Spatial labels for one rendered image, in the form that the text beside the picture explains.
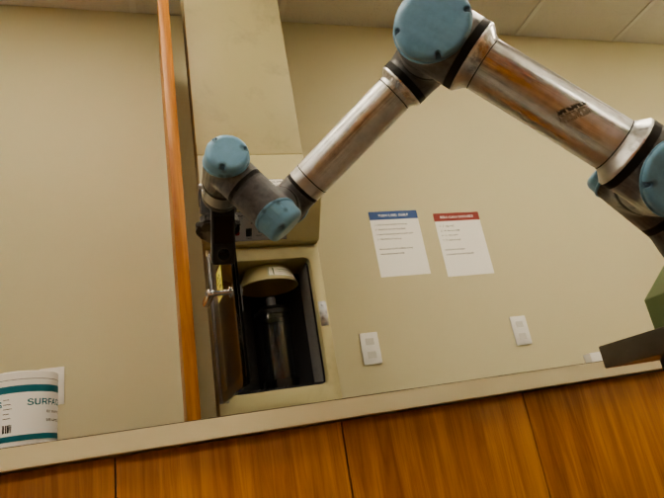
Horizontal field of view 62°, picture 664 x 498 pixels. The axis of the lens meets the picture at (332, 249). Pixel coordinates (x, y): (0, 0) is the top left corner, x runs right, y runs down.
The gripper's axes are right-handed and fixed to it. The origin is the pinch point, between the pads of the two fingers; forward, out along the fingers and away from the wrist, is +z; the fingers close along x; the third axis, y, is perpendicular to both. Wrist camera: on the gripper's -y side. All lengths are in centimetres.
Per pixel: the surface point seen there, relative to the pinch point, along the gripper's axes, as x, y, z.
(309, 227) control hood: -28.9, 12.9, 24.2
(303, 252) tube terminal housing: -27.5, 7.5, 29.6
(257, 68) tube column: -21, 72, 29
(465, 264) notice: -105, 14, 72
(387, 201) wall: -77, 43, 72
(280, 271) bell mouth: -20.4, 3.2, 32.1
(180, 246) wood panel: 6.9, 7.9, 20.6
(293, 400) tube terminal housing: -18.9, -33.2, 29.6
